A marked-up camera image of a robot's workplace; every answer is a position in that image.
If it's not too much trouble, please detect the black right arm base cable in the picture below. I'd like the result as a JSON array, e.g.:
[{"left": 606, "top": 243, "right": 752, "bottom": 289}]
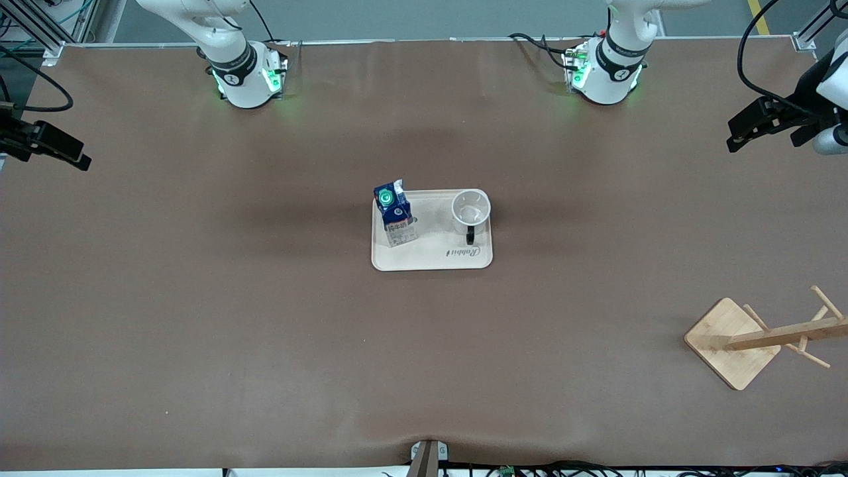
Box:
[{"left": 248, "top": 0, "right": 292, "bottom": 48}]

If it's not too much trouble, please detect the black arm base cable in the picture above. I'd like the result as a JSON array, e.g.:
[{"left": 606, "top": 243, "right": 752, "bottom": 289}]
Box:
[
  {"left": 248, "top": 0, "right": 292, "bottom": 48},
  {"left": 507, "top": 32, "right": 600, "bottom": 72}
]

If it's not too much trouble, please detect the blue milk carton green cap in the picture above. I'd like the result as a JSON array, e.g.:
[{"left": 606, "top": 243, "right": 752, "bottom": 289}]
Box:
[{"left": 373, "top": 179, "right": 419, "bottom": 248}]

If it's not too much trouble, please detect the white smiley mug black handle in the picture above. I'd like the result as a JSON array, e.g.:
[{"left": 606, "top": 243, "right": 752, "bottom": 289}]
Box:
[{"left": 451, "top": 189, "right": 492, "bottom": 246}]

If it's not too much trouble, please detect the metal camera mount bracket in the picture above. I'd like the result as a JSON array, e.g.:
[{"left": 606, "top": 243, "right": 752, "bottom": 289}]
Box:
[{"left": 409, "top": 439, "right": 450, "bottom": 477}]

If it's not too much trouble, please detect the wooden mug rack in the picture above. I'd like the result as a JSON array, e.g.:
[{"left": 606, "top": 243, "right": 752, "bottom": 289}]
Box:
[{"left": 684, "top": 285, "right": 848, "bottom": 391}]

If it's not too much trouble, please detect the black left arm base cable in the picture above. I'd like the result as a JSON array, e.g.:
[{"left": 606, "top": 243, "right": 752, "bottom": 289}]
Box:
[{"left": 507, "top": 32, "right": 600, "bottom": 72}]

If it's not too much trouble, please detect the white rectangular tray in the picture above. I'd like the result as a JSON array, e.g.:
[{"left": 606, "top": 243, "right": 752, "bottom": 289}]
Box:
[{"left": 371, "top": 189, "right": 494, "bottom": 272}]

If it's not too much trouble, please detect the aluminium frame post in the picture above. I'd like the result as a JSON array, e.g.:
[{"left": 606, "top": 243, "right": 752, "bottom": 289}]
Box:
[
  {"left": 794, "top": 0, "right": 848, "bottom": 52},
  {"left": 0, "top": 0, "right": 100, "bottom": 67}
]

